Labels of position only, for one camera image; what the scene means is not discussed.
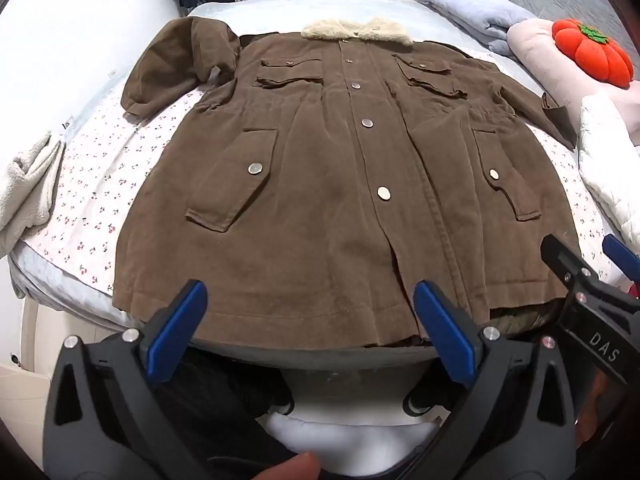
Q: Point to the light blue folded blanket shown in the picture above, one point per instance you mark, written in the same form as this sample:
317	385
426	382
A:
470	12

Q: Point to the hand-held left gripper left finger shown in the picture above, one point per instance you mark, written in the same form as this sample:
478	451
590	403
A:
177	327

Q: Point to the white fleece cloth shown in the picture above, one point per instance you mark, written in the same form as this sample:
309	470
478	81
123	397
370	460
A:
25	190

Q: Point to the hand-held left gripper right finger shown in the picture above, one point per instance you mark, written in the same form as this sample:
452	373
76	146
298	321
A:
445	327

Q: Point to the pink pillow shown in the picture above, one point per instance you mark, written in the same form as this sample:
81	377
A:
555	67

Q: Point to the person's left hand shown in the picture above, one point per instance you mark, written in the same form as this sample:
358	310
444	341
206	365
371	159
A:
295	467

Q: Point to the orange pumpkin plush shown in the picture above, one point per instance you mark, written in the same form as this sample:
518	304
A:
592	52

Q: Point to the bed with light blue sheet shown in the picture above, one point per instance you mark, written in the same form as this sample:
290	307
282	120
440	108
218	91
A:
150	25

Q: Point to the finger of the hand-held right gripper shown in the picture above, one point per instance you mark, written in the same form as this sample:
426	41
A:
562	259
619	255

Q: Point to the brown coat with fleece collar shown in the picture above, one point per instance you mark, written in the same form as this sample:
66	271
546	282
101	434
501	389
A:
345	175

